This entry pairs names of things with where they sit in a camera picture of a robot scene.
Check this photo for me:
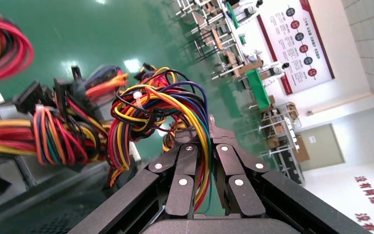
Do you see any grey mesh-sided power supply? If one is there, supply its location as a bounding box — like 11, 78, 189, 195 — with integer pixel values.
0, 103, 110, 169

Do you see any metal shelf rack with boxes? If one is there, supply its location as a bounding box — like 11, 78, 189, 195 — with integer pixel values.
259, 102, 307, 185

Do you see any green top workbench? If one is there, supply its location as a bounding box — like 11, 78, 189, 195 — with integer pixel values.
245, 69, 272, 112
225, 2, 241, 30

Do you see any grey door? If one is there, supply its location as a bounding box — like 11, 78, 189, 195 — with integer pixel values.
298, 123, 346, 172

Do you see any metal frame workbench row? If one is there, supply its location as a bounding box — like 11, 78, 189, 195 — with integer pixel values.
174, 0, 249, 81

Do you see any white red wall poster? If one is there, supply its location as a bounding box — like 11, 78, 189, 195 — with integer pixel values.
257, 0, 336, 96

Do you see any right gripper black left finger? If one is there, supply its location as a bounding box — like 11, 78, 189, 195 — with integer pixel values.
67, 127, 207, 234

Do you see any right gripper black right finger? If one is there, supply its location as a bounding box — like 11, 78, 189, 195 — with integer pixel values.
208, 115, 372, 234

